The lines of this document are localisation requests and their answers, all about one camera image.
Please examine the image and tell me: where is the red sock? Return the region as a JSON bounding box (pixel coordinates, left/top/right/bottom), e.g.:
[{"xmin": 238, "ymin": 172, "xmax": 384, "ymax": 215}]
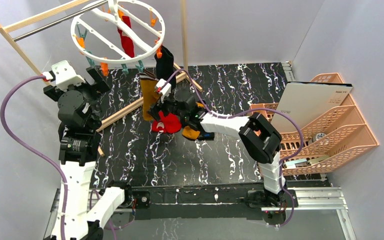
[
  {"xmin": 117, "ymin": 15, "xmax": 135, "ymax": 58},
  {"xmin": 151, "ymin": 111, "xmax": 182, "ymax": 134}
]

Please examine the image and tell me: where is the mustard yellow sock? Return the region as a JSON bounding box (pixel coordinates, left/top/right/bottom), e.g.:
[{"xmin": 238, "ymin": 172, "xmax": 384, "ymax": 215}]
[
  {"xmin": 139, "ymin": 69, "xmax": 160, "ymax": 121},
  {"xmin": 179, "ymin": 102, "xmax": 206, "ymax": 141}
]

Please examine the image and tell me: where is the white round clip hanger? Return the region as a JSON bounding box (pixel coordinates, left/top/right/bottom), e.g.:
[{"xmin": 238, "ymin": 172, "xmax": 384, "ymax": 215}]
[{"xmin": 69, "ymin": 0, "xmax": 166, "ymax": 65}]

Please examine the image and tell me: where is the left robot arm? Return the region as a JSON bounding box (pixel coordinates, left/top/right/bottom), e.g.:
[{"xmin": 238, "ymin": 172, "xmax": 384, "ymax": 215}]
[{"xmin": 43, "ymin": 60, "xmax": 136, "ymax": 240}]

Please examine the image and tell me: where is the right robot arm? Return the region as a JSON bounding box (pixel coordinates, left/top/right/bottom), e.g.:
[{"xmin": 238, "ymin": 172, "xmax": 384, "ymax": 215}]
[{"xmin": 147, "ymin": 96, "xmax": 288, "ymax": 212}]

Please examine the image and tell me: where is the orange clothes clip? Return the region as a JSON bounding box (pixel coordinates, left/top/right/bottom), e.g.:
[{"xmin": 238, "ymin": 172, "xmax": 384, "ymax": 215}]
[{"xmin": 100, "ymin": 62, "xmax": 109, "ymax": 77}]

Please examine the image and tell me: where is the teal clothes clip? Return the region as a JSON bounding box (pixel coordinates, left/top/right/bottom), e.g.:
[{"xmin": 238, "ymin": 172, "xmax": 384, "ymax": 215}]
[{"xmin": 135, "ymin": 60, "xmax": 144, "ymax": 73}]

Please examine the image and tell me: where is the metal rack rod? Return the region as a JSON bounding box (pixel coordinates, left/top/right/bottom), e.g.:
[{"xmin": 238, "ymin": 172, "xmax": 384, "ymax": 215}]
[{"xmin": 13, "ymin": 0, "xmax": 108, "ymax": 42}]

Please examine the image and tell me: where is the white flat box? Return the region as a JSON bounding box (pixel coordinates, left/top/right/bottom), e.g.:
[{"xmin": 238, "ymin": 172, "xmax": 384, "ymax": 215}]
[{"xmin": 276, "ymin": 81, "xmax": 353, "ymax": 129}]

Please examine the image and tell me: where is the round metal can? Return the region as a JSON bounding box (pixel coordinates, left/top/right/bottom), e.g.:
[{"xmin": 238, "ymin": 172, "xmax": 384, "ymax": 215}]
[{"xmin": 311, "ymin": 132, "xmax": 326, "ymax": 143}]

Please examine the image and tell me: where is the pink plastic file organizer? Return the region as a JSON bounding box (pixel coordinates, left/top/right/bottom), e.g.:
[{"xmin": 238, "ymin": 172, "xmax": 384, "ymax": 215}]
[{"xmin": 251, "ymin": 73, "xmax": 379, "ymax": 176}]

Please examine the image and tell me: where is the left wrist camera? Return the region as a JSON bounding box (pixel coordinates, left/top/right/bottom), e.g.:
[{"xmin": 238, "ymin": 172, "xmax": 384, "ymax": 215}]
[{"xmin": 42, "ymin": 60, "xmax": 86, "ymax": 92}]

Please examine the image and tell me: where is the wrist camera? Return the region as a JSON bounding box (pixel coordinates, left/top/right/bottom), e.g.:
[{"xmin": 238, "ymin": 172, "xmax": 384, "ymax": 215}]
[
  {"xmin": 155, "ymin": 78, "xmax": 172, "ymax": 103},
  {"xmin": 42, "ymin": 60, "xmax": 86, "ymax": 92}
]

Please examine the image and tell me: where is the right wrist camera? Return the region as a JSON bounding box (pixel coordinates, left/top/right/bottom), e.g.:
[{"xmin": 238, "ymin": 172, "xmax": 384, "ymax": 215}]
[{"xmin": 155, "ymin": 78, "xmax": 172, "ymax": 103}]

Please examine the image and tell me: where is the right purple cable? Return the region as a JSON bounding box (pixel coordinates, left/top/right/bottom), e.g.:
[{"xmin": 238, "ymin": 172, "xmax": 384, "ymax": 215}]
[{"xmin": 160, "ymin": 68, "xmax": 305, "ymax": 228}]

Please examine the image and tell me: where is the purple cable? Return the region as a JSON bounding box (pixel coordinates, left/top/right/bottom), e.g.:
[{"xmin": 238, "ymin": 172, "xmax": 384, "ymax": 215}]
[
  {"xmin": 0, "ymin": 75, "xmax": 118, "ymax": 240},
  {"xmin": 160, "ymin": 68, "xmax": 305, "ymax": 228}
]

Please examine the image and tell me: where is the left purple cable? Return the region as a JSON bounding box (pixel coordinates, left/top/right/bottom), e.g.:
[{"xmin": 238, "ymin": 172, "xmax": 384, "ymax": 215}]
[{"xmin": 0, "ymin": 75, "xmax": 118, "ymax": 240}]

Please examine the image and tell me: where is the wooden clothes rack frame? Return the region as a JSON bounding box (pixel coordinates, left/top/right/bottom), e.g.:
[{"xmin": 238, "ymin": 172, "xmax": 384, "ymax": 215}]
[{"xmin": 0, "ymin": 0, "xmax": 204, "ymax": 158}]

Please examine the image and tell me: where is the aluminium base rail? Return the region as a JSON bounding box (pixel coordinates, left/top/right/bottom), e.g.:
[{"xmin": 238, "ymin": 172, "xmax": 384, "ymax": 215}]
[{"xmin": 42, "ymin": 180, "xmax": 359, "ymax": 240}]

